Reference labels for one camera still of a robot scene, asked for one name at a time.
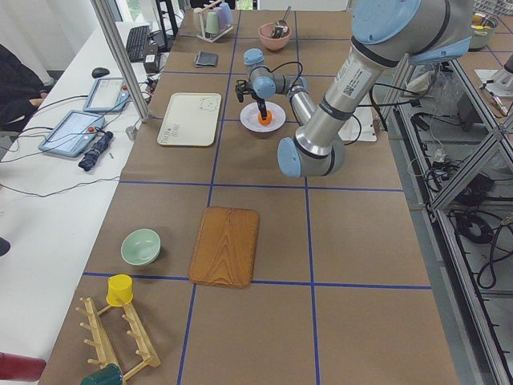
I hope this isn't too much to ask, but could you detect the folded dark umbrella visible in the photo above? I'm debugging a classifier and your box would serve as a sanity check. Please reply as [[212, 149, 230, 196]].
[[79, 132, 114, 172]]

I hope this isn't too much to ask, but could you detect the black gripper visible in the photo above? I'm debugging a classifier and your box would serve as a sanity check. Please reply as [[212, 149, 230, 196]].
[[235, 79, 267, 120]]

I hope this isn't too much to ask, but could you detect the wooden mug rack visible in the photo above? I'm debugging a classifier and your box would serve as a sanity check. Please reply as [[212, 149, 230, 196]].
[[75, 297, 162, 384]]

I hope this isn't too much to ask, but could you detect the pink bowl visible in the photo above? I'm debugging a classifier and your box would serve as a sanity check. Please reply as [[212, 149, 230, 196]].
[[258, 22, 291, 51]]

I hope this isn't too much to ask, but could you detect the far teach pendant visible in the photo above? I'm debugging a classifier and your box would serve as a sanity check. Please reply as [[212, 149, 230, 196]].
[[83, 77, 130, 113]]

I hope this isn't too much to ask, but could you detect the black keyboard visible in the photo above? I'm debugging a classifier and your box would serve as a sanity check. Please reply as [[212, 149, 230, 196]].
[[125, 25, 151, 63]]

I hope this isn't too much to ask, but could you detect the purple cup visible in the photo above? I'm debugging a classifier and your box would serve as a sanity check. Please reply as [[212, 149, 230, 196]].
[[214, 6, 226, 29]]

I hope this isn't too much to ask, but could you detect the aluminium frame post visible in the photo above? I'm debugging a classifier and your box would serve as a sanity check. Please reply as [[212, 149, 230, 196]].
[[91, 0, 151, 123]]

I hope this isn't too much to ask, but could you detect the wooden rack rod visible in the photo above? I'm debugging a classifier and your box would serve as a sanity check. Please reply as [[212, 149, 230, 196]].
[[201, 0, 224, 10]]

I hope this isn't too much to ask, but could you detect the blue cup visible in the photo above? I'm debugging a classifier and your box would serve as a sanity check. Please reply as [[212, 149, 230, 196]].
[[220, 2, 233, 25]]

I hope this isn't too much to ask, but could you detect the near teach pendant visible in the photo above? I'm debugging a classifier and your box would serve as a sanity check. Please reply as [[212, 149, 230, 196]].
[[37, 109, 107, 159]]

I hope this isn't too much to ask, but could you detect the wooden grain serving tray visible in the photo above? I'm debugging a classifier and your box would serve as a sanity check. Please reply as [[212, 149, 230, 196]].
[[189, 207, 260, 289]]

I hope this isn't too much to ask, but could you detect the white round plate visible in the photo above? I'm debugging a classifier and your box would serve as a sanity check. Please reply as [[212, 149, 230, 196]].
[[240, 102, 286, 133]]

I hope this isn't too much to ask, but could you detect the green cup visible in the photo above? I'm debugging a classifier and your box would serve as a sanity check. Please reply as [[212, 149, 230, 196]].
[[205, 11, 219, 34]]

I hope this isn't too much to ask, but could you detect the red bottle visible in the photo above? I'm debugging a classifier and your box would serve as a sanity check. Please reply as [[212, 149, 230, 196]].
[[1, 352, 46, 383]]

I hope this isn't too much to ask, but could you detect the folded grey cloth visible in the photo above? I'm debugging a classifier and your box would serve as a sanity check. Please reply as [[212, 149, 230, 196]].
[[194, 51, 219, 68]]

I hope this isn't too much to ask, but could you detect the cream bear tray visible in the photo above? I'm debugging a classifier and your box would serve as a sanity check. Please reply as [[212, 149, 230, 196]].
[[156, 92, 222, 147]]

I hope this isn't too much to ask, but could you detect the light green bowl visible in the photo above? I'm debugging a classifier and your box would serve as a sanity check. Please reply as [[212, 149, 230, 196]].
[[120, 229, 161, 266]]

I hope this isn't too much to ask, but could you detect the white wire cup rack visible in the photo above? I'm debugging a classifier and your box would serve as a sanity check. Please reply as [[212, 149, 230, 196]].
[[196, 25, 233, 43]]

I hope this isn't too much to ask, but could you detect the black computer mouse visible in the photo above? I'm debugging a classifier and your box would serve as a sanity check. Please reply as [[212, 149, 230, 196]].
[[91, 67, 110, 79]]

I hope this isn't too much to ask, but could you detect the orange fruit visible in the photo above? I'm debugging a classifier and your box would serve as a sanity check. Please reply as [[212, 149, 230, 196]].
[[257, 111, 273, 127]]

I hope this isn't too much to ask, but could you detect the teach pendant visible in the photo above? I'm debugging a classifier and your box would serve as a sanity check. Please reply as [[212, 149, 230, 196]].
[[37, 109, 107, 159], [83, 77, 130, 113]]

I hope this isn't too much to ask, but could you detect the metal scoop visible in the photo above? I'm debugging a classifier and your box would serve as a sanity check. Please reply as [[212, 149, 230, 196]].
[[271, 6, 292, 39]]

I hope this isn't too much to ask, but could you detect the yellow mug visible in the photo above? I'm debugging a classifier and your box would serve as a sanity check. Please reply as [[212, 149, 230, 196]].
[[106, 274, 134, 307]]

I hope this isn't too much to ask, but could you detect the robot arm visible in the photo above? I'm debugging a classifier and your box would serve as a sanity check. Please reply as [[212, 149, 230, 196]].
[[236, 0, 474, 177]]

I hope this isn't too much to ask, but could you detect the dark green mug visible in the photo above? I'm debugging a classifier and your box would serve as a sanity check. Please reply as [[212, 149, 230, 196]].
[[80, 363, 123, 385]]

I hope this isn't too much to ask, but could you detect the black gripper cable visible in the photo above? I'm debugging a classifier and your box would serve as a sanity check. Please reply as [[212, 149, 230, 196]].
[[268, 60, 304, 89]]

